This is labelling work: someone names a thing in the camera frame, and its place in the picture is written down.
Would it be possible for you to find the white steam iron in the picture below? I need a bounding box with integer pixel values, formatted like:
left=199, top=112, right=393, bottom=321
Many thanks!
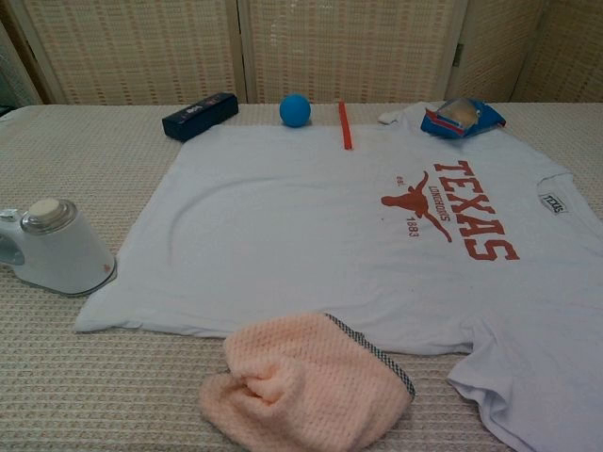
left=0, top=198, right=118, bottom=298

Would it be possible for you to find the white Texas Longhorns T-shirt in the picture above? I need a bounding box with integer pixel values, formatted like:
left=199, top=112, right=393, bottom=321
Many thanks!
left=74, top=101, right=603, bottom=452

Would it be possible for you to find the red stick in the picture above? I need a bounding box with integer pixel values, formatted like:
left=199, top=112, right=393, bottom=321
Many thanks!
left=337, top=100, right=354, bottom=153

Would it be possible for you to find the blue ball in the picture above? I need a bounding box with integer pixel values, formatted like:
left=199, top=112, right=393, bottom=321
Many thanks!
left=279, top=93, right=313, bottom=128

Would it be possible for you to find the dark blue rectangular box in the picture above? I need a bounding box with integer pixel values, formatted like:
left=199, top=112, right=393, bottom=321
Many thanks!
left=161, top=91, right=239, bottom=142

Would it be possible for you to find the peach waffle towel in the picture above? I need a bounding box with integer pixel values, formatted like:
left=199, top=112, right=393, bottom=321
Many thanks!
left=197, top=311, right=418, bottom=452

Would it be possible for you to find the beige woven folding screen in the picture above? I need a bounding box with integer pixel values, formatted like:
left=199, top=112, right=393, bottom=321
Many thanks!
left=0, top=0, right=603, bottom=105

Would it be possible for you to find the blue snack packet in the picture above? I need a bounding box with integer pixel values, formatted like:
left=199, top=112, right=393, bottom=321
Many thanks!
left=419, top=97, right=508, bottom=141

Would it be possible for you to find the beige woven tablecloth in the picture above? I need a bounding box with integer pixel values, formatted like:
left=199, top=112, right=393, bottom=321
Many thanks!
left=0, top=101, right=603, bottom=452

